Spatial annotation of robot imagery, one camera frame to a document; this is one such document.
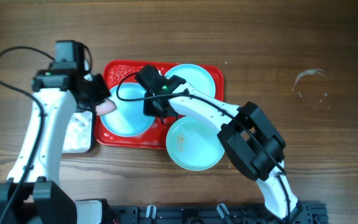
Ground pink sponge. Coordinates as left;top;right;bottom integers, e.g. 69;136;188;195
95;99;117;116

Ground light blue plate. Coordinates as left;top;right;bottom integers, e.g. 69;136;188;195
166;116;224;171
101;82;155;137
165;63;216;98

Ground light blue plate top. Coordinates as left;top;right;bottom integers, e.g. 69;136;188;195
165;63;216;98

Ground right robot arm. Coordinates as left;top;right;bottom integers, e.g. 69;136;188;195
135;65;300;223

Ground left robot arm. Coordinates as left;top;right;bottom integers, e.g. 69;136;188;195
0;40;114;223

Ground red plastic tray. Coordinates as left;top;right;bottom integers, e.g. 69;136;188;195
93;60;224;150

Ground black soapy water tray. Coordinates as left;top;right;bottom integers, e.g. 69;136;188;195
62;105;96;154

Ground light blue plate bottom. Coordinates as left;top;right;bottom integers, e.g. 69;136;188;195
166;116;224;171

